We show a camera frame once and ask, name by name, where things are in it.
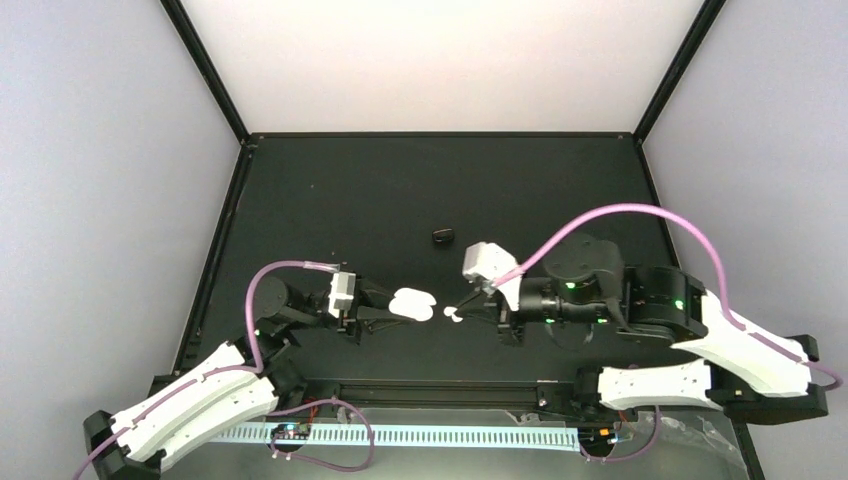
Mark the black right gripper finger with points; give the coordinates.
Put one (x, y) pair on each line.
(478, 301)
(485, 315)

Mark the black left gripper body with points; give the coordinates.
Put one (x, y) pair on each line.
(347, 317)

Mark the clear plastic sheet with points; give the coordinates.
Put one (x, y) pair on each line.
(670, 445)

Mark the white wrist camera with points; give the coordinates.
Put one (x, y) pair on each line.
(495, 270)
(342, 294)

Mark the black left rear frame post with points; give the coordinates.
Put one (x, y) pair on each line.
(181, 21)

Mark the white slotted cable duct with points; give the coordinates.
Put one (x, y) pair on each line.
(437, 436)

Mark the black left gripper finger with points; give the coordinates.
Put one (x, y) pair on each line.
(369, 326)
(373, 296)

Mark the white earbud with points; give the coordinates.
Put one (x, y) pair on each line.
(451, 313)

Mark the black earbud charging case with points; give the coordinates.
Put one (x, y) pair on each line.
(443, 236)

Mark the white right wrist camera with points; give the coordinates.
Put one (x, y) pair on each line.
(495, 270)

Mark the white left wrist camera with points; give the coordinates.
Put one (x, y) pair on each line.
(342, 294)

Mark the white earbud charging case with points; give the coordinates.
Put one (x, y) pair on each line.
(412, 303)

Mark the black front mounting rail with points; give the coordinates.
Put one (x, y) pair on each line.
(549, 400)

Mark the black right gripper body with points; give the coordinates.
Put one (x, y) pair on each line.
(509, 331)

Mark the black frame post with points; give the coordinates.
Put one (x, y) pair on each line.
(181, 21)
(683, 57)

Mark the black right rear frame post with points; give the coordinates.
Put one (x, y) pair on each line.
(683, 57)

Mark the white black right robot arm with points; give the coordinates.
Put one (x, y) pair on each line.
(738, 368)

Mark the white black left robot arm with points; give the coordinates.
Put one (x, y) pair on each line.
(242, 379)

